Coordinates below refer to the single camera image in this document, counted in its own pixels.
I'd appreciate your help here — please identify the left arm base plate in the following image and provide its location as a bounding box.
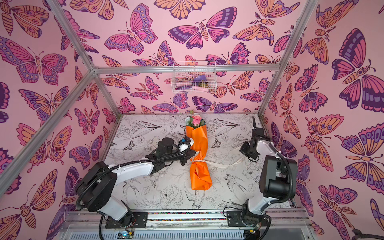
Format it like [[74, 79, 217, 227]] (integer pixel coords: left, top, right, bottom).
[[105, 212, 149, 229]]

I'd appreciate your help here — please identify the green circuit board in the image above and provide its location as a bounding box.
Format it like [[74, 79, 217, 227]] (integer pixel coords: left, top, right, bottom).
[[117, 231, 134, 240]]

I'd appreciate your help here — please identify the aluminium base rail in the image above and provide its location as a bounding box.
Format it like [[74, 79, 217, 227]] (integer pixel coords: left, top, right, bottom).
[[58, 209, 317, 240]]

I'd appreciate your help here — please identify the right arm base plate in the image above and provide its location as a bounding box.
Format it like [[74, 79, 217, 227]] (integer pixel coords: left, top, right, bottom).
[[224, 209, 270, 228]]

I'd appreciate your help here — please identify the white fake flower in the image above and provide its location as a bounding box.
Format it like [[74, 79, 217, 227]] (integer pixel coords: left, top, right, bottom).
[[185, 117, 194, 127]]

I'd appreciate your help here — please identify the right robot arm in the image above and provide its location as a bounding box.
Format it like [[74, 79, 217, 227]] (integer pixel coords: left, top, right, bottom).
[[240, 117, 297, 226]]

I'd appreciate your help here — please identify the white wire basket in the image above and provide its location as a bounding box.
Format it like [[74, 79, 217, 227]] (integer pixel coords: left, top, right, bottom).
[[170, 60, 218, 94]]

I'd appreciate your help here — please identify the orange wrapping paper sheet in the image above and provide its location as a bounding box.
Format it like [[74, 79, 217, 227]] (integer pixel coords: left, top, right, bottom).
[[186, 126, 213, 191]]

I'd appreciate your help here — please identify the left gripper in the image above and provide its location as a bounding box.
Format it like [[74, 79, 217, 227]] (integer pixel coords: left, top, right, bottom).
[[162, 149, 198, 167]]

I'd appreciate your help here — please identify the white ribbon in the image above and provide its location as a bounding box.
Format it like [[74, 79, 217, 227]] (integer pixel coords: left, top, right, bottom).
[[191, 157, 244, 169]]

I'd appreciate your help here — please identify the pink fake rose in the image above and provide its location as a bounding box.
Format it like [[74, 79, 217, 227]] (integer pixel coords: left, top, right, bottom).
[[191, 112, 206, 129]]

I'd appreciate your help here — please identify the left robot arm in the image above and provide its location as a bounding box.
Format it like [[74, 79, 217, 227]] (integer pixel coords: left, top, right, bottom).
[[76, 137, 197, 227]]

